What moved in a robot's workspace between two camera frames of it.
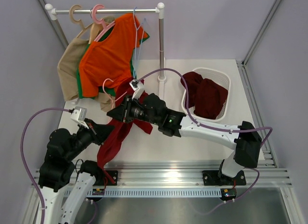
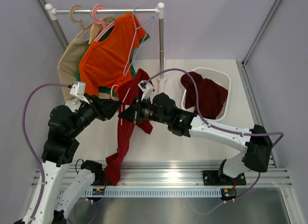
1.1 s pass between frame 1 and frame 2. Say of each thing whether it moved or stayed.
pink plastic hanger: moved
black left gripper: moved
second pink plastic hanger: stayed
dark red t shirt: moved
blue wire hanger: moved
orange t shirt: stayed
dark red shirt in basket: stayed
